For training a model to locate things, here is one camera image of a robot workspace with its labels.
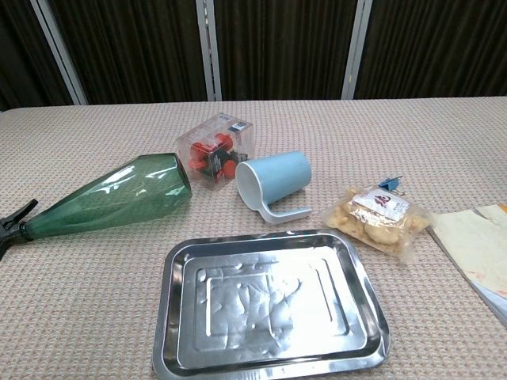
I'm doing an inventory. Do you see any brown snack packet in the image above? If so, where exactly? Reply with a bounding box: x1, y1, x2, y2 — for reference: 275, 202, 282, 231
319, 184, 433, 262

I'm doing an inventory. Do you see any silver metal tray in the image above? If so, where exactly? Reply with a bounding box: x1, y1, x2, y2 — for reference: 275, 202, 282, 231
152, 232, 392, 380

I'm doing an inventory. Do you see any light blue plastic mug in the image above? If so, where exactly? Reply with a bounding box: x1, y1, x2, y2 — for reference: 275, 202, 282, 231
234, 150, 313, 226

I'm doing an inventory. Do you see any blue binder clip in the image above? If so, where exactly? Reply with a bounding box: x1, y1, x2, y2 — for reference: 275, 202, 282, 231
378, 177, 406, 196

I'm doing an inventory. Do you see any green plastic spray bottle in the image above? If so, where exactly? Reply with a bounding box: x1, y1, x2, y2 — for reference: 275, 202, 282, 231
0, 152, 194, 262

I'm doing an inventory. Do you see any dark pleated curtain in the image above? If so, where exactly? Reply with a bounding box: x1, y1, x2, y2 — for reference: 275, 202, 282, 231
0, 0, 507, 112

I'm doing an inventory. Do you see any beige woven tablecloth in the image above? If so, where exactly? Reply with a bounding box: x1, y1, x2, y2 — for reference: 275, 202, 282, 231
0, 97, 507, 380

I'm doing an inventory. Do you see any cream book with orange edge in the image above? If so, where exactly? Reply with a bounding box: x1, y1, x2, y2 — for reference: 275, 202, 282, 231
429, 203, 507, 317

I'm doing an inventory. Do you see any grey metal frame post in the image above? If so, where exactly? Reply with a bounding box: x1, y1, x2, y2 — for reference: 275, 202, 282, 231
30, 0, 88, 106
341, 0, 373, 100
195, 0, 223, 102

